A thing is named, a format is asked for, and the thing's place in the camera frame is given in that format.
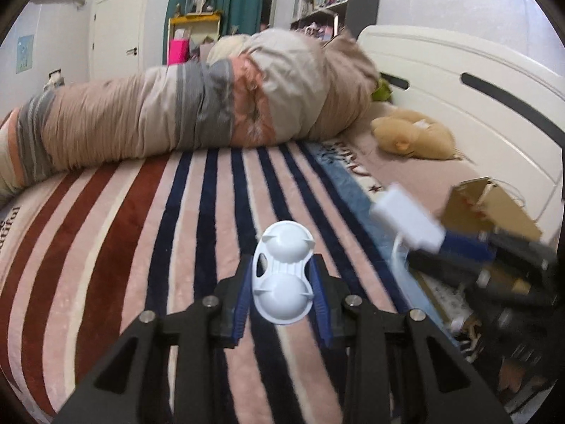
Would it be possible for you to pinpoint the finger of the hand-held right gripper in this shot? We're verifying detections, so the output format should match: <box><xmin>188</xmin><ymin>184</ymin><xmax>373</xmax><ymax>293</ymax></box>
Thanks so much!
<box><xmin>408</xmin><ymin>251</ymin><xmax>558</xmax><ymax>307</ymax></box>
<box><xmin>440</xmin><ymin>229</ymin><xmax>558</xmax><ymax>268</ymax></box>

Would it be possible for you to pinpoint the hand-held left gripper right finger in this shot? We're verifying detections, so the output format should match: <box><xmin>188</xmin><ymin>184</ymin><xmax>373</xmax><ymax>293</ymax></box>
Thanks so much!
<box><xmin>309</xmin><ymin>254</ymin><xmax>515</xmax><ymax>424</ymax></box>

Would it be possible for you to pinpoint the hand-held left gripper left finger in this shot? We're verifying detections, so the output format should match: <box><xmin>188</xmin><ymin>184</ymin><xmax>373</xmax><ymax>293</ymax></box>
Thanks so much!
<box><xmin>53</xmin><ymin>256</ymin><xmax>254</xmax><ymax>424</ymax></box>

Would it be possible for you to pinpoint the white plastic double-cup holder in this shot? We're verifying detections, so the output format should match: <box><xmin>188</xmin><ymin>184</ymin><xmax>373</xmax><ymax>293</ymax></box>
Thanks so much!
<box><xmin>251</xmin><ymin>221</ymin><xmax>316</xmax><ymax>325</ymax></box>

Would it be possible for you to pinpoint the white adapter with cable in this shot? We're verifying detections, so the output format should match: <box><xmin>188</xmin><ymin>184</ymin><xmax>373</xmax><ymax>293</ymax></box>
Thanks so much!
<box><xmin>370</xmin><ymin>184</ymin><xmax>446</xmax><ymax>277</ymax></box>

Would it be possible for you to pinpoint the tan plush toy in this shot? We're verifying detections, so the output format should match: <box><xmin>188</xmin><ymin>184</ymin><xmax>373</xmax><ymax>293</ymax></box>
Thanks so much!
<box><xmin>370</xmin><ymin>110</ymin><xmax>457</xmax><ymax>160</ymax></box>

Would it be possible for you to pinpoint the striped plush blanket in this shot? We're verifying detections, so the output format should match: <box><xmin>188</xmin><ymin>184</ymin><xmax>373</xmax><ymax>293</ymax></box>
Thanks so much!
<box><xmin>0</xmin><ymin>141</ymin><xmax>464</xmax><ymax>424</ymax></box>

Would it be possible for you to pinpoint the white bed headboard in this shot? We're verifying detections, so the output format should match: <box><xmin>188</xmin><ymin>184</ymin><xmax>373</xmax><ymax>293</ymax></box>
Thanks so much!
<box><xmin>357</xmin><ymin>24</ymin><xmax>565</xmax><ymax>213</ymax></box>

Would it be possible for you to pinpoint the green plush toy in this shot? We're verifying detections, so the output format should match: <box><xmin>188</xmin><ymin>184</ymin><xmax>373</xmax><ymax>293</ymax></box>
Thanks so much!
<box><xmin>371</xmin><ymin>78</ymin><xmax>393</xmax><ymax>103</ymax></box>

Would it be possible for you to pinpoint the rolled pink grey duvet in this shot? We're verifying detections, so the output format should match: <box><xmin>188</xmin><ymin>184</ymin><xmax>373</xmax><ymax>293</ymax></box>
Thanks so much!
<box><xmin>0</xmin><ymin>28</ymin><xmax>380</xmax><ymax>199</ymax></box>

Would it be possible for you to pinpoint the bright pink bag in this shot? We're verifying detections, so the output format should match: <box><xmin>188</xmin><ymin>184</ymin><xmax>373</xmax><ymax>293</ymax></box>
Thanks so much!
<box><xmin>172</xmin><ymin>39</ymin><xmax>190</xmax><ymax>66</ymax></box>

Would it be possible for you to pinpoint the yellow shelf unit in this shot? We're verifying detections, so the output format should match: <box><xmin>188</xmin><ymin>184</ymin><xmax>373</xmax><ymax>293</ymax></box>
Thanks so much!
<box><xmin>169</xmin><ymin>12</ymin><xmax>221</xmax><ymax>65</ymax></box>

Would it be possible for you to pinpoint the white door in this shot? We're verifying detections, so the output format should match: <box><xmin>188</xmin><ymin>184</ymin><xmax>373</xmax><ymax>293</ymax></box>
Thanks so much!
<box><xmin>90</xmin><ymin>0</ymin><xmax>145</xmax><ymax>81</ymax></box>

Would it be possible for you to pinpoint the teal curtain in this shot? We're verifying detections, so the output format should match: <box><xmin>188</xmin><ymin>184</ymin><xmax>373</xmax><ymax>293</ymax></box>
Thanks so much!
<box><xmin>163</xmin><ymin>0</ymin><xmax>266</xmax><ymax>65</ymax></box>

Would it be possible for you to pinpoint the blue wall poster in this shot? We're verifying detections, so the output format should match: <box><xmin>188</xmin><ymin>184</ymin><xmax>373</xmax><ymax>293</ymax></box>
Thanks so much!
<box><xmin>16</xmin><ymin>34</ymin><xmax>35</xmax><ymax>74</ymax></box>

